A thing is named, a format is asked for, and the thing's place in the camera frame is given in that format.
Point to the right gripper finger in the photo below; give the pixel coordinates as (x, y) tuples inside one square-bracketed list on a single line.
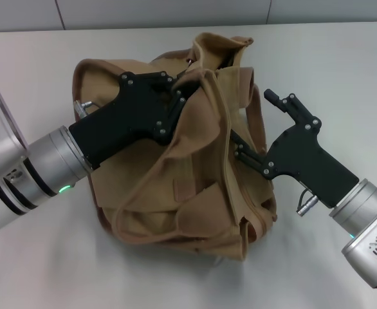
[(249, 156), (296, 109)]

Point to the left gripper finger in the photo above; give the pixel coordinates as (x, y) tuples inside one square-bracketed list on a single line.
[(180, 78), (174, 111)]

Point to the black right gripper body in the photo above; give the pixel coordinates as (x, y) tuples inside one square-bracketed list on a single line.
[(299, 157)]

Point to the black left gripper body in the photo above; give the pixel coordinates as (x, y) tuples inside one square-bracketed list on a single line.
[(124, 119)]

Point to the khaki canvas food bag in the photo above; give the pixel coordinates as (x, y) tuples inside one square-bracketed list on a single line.
[(195, 167)]

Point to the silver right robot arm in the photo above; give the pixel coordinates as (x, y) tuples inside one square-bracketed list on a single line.
[(368, 231)]

